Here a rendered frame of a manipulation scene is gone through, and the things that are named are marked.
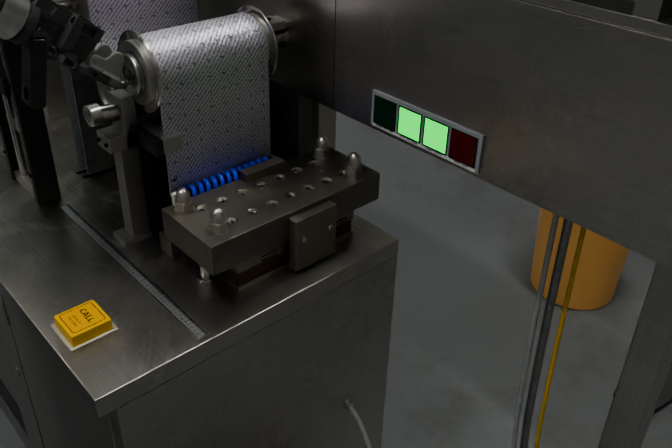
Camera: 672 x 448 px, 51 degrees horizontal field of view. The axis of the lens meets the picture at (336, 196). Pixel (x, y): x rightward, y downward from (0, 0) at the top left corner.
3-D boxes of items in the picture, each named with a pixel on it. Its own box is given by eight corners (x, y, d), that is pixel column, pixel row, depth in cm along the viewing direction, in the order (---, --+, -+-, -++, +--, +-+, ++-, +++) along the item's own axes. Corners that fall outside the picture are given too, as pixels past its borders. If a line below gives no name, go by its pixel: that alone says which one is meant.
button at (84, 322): (55, 326, 118) (52, 315, 117) (94, 309, 122) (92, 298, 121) (73, 348, 114) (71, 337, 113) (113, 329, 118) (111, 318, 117)
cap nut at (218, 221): (204, 229, 121) (202, 207, 119) (221, 222, 123) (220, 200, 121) (216, 238, 119) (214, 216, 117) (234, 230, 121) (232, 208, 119)
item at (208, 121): (170, 196, 132) (160, 105, 123) (269, 159, 146) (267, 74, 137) (171, 197, 132) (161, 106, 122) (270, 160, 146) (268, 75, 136)
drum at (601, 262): (643, 296, 273) (687, 158, 242) (573, 329, 256) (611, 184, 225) (569, 247, 301) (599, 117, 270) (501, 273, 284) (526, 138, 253)
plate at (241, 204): (164, 236, 130) (161, 208, 127) (326, 169, 153) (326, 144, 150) (213, 276, 120) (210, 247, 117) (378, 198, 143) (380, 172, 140)
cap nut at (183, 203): (170, 209, 127) (167, 187, 124) (187, 202, 129) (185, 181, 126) (181, 217, 124) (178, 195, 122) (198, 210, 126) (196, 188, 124)
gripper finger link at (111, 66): (146, 67, 122) (102, 42, 115) (130, 97, 122) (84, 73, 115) (138, 63, 124) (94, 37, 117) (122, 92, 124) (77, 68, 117)
